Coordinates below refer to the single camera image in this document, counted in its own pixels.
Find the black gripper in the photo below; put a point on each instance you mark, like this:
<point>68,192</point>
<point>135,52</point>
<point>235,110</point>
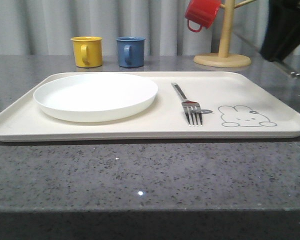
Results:
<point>282,35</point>

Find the silver metal fork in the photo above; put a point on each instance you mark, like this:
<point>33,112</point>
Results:
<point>191,109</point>

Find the white round plate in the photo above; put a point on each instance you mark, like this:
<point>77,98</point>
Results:
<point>96,97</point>

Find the silver metal chopstick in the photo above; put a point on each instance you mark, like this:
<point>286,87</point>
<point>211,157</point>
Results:
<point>285,68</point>

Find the wooden mug tree stand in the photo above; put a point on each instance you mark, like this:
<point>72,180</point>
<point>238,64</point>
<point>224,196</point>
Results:
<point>225,59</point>

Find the red mug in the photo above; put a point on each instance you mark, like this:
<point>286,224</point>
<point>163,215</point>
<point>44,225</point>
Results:
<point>202,12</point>

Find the cream rabbit serving tray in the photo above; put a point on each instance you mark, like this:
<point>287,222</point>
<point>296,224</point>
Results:
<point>238,109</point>

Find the blue mug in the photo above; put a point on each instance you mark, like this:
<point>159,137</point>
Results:
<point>131,51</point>

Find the yellow mug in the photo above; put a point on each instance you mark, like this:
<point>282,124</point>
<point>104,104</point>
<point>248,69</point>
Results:
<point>87,51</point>

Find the grey curtain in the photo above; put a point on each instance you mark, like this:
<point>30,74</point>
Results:
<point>45,27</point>

